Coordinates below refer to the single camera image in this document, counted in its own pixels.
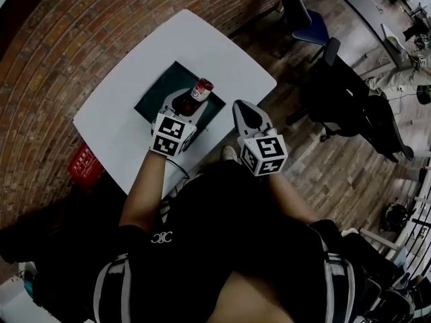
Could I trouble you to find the yellow-green notebook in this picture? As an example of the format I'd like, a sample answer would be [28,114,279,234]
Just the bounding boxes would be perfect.
[380,24,412,54]

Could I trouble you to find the grey harness strap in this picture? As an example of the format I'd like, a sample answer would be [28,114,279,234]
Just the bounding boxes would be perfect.
[93,252,132,323]
[322,250,356,323]

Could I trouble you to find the blue seat chair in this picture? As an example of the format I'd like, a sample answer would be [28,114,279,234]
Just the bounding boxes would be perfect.
[281,0,329,59]

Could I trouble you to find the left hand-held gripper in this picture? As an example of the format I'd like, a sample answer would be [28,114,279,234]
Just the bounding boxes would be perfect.
[150,87,212,157]

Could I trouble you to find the white square table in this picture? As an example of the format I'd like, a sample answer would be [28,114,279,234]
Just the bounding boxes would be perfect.
[72,8,277,196]

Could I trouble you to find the person's right forearm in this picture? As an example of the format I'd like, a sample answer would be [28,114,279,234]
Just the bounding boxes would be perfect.
[267,172,319,227]

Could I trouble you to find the person's black shirt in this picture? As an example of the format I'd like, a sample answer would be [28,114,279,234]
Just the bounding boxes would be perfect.
[90,161,364,323]

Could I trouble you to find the black and green backpack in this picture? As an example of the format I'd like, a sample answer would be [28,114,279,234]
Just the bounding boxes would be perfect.
[380,203,410,232]

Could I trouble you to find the black office chair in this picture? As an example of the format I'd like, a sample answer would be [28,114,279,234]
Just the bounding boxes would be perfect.
[308,37,341,77]
[286,62,415,163]

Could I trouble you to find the person's left forearm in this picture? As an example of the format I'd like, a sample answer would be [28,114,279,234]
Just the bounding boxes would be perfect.
[118,149,168,234]

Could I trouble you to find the small red bottle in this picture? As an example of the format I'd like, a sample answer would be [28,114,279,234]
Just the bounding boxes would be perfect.
[183,78,216,115]

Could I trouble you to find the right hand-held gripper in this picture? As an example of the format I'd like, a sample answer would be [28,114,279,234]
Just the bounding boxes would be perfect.
[232,99,288,177]

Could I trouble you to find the person's right shoe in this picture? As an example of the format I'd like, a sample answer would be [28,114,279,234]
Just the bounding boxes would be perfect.
[220,145,238,163]

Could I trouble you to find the red plastic crate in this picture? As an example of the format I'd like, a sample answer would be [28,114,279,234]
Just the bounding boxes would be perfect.
[66,143,105,190]

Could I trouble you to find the dark green box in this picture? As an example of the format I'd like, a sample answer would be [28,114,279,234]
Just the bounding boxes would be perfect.
[133,61,227,134]

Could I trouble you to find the long dark desk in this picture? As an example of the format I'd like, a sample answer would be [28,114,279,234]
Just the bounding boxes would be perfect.
[319,0,410,67]

